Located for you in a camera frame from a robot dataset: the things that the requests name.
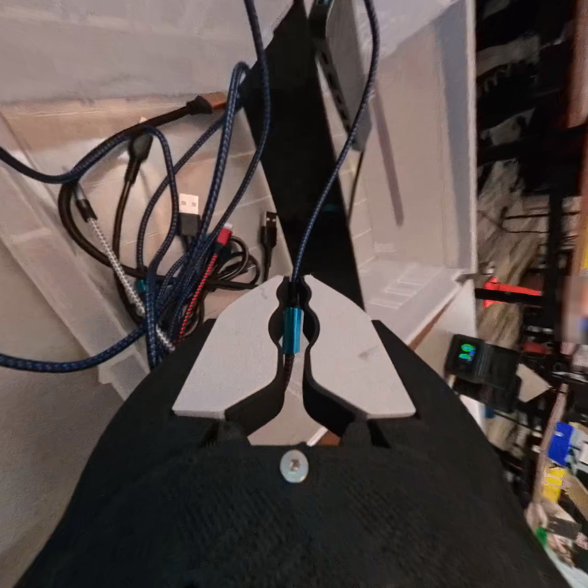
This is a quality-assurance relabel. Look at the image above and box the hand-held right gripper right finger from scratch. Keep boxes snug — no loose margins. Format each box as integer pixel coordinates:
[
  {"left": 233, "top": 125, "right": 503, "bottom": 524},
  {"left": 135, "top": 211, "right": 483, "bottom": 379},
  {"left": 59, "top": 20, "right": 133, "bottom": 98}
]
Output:
[{"left": 302, "top": 274, "right": 418, "bottom": 438}]

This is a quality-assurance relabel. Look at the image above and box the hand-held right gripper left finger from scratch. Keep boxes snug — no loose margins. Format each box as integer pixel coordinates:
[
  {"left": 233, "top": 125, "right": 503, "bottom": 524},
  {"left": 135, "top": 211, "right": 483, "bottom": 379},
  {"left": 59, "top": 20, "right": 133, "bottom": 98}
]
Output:
[{"left": 171, "top": 275, "right": 285, "bottom": 435}]

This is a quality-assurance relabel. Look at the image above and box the clear plastic bin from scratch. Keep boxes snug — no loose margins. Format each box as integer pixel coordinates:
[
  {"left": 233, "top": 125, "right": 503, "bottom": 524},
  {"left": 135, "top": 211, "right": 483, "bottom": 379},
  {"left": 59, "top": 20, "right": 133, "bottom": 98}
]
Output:
[{"left": 0, "top": 0, "right": 478, "bottom": 400}]

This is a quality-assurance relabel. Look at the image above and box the black cable copper plug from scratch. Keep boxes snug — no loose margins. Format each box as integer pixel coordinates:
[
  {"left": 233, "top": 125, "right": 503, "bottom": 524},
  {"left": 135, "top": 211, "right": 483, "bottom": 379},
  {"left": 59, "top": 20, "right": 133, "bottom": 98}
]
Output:
[{"left": 59, "top": 92, "right": 228, "bottom": 281}]

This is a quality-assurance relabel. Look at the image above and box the grey desk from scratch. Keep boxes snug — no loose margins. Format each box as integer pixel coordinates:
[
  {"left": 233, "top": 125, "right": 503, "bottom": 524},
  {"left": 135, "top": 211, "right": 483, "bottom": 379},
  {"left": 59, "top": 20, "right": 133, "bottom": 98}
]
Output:
[{"left": 0, "top": 280, "right": 481, "bottom": 586}]

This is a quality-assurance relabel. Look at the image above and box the small black display device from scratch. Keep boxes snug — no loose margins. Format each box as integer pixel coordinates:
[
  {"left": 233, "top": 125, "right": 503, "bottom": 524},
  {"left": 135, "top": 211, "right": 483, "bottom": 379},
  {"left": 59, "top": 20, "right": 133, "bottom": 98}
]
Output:
[{"left": 445, "top": 334, "right": 522, "bottom": 412}]

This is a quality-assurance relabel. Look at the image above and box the red braided cable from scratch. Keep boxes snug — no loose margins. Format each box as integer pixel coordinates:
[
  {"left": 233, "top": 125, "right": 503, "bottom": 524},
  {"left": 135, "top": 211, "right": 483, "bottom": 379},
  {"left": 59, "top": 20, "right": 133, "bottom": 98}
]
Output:
[{"left": 172, "top": 223, "right": 236, "bottom": 343}]

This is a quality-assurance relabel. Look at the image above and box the black USB cable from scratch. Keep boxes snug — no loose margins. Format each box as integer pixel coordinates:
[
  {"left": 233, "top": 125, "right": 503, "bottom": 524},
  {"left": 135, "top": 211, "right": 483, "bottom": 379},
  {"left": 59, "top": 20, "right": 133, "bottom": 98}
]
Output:
[{"left": 202, "top": 210, "right": 279, "bottom": 291}]

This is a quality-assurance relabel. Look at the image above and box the white braided cable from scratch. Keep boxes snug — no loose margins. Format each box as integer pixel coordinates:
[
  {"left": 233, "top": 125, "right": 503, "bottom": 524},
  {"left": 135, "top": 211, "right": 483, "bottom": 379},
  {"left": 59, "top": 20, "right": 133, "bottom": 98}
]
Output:
[{"left": 73, "top": 184, "right": 176, "bottom": 353}]

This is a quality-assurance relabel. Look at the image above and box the black cable silver plug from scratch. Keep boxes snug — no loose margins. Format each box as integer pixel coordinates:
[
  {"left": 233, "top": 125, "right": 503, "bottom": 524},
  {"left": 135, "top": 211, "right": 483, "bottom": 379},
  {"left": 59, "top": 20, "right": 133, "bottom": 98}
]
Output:
[{"left": 177, "top": 193, "right": 201, "bottom": 249}]

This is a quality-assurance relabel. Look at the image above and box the blue braided USB cable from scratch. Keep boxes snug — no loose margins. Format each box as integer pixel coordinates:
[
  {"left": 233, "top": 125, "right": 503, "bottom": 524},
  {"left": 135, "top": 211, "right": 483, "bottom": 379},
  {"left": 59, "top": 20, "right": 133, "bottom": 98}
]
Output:
[
  {"left": 0, "top": 0, "right": 272, "bottom": 373},
  {"left": 0, "top": 126, "right": 180, "bottom": 295}
]

